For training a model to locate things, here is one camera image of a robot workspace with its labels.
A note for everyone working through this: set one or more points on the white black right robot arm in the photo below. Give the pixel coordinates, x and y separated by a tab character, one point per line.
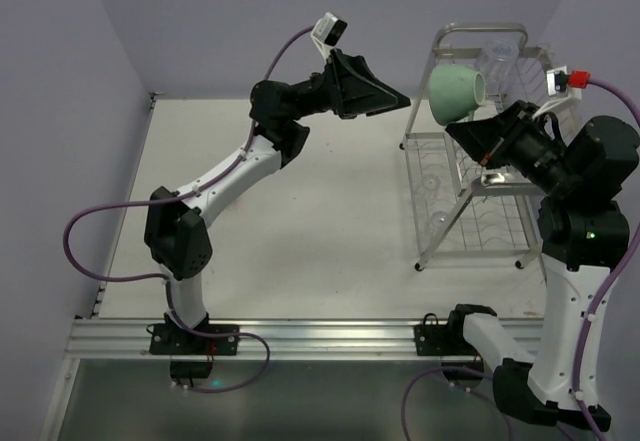
585	242

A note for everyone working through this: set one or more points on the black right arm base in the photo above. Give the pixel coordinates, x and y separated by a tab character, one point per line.
434	337

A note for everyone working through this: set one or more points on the silver metal dish rack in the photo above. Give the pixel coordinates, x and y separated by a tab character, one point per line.
466	204

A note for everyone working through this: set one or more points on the clear glass lower far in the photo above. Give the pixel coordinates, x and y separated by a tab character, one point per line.
429	187

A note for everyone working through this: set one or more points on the mint green ceramic mug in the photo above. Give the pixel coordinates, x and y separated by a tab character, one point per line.
455	92

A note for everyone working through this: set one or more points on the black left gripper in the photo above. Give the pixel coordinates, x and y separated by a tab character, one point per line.
338	87

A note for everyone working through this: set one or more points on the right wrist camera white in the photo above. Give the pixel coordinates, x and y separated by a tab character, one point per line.
564	89

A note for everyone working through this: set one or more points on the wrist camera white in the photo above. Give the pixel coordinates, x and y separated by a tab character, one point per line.
327	32
564	89

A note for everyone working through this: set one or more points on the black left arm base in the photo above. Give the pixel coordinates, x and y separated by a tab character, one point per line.
168	339

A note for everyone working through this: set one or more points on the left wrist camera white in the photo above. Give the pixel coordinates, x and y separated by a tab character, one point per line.
327	32

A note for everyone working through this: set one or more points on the clear glass cup top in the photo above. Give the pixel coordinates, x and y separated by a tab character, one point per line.
496	63

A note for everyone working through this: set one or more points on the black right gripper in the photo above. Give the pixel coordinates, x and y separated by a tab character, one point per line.
503	137

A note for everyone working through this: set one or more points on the aluminium mounting rail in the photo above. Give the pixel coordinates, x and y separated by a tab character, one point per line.
289	340

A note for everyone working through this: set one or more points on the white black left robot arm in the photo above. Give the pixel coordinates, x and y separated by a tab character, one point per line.
177	222

